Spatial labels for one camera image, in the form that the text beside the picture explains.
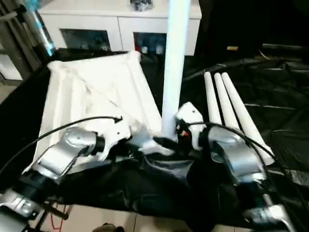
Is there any white plastic table leg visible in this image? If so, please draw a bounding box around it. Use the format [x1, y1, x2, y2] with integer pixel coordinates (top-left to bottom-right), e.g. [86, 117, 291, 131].
[213, 72, 242, 132]
[221, 72, 277, 167]
[203, 71, 224, 126]
[160, 0, 195, 141]

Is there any white plastic table top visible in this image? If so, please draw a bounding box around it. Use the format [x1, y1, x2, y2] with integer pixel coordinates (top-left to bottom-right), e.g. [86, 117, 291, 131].
[33, 50, 177, 167]

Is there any black plastic mat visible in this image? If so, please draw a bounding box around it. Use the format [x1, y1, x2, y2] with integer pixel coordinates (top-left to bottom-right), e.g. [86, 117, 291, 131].
[0, 48, 309, 232]

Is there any black fabric case gold label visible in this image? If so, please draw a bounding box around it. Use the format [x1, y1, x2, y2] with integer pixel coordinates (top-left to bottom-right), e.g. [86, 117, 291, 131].
[200, 0, 309, 61]

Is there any white cabinet with glass doors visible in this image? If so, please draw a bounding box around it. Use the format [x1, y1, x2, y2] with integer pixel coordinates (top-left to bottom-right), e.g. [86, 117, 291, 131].
[38, 0, 202, 56]

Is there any clear bag of black parts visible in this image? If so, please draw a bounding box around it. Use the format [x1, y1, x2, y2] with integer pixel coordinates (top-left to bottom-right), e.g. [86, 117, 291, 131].
[130, 0, 154, 12]

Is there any metal stand with clamp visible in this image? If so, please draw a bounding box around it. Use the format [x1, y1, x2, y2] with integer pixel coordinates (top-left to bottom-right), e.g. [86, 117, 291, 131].
[0, 4, 57, 58]

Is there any grey pleated curtain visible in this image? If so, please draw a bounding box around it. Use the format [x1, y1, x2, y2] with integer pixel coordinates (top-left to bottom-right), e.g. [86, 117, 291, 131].
[0, 0, 49, 80]

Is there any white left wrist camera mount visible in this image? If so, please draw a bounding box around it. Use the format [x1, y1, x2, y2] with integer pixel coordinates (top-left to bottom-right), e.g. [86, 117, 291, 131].
[96, 118, 132, 160]

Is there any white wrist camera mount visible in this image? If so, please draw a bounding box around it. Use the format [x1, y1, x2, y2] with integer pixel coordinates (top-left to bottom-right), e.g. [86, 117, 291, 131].
[96, 118, 132, 160]
[173, 101, 206, 150]

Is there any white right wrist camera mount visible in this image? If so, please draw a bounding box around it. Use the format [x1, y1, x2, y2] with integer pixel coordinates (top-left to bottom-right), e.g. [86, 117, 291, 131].
[173, 101, 206, 150]

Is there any black folding table frame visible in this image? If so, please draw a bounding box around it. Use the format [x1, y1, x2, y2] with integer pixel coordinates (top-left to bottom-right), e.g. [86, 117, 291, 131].
[36, 202, 70, 232]

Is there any red cable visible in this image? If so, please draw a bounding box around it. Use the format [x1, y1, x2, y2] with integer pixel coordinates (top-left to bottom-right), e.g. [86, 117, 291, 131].
[49, 204, 67, 230]

